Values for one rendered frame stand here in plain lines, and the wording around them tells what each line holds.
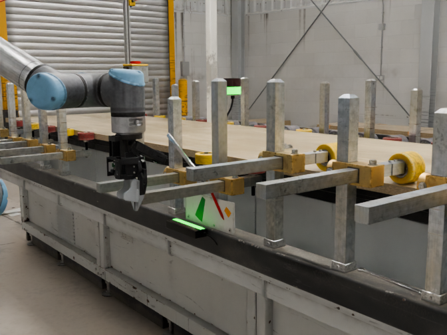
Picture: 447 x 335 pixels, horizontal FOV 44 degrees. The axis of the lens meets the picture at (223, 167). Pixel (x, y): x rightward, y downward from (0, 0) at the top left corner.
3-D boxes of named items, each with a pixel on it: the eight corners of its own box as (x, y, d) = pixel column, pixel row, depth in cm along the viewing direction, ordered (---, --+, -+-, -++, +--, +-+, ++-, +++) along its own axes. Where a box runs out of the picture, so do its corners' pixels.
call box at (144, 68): (132, 85, 205) (131, 63, 203) (123, 85, 210) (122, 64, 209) (149, 84, 209) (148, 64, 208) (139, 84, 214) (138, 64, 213)
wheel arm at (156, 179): (100, 196, 171) (100, 182, 171) (96, 194, 174) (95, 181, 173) (214, 179, 198) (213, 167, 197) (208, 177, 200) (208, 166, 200)
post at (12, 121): (13, 164, 331) (7, 82, 323) (11, 163, 334) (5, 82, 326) (19, 163, 333) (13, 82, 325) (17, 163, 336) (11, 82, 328)
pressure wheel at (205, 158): (217, 186, 194) (217, 153, 192) (194, 186, 194) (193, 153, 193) (219, 181, 202) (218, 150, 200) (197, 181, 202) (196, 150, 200)
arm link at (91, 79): (56, 72, 148) (93, 72, 142) (85, 72, 158) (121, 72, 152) (58, 108, 149) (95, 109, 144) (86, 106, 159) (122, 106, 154)
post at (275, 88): (274, 253, 155) (275, 79, 148) (265, 250, 158) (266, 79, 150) (283, 250, 158) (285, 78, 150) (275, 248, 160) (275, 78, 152)
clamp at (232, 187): (231, 196, 167) (231, 179, 166) (205, 189, 177) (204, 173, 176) (246, 193, 170) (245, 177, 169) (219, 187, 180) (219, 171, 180)
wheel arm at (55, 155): (1, 166, 250) (0, 157, 249) (-1, 165, 252) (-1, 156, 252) (92, 157, 276) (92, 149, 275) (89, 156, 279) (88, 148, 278)
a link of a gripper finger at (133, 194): (120, 213, 150) (119, 179, 148) (140, 209, 153) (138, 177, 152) (126, 215, 147) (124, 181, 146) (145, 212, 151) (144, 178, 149)
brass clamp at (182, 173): (183, 186, 186) (183, 171, 185) (161, 181, 196) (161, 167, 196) (198, 184, 190) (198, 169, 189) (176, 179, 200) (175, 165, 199)
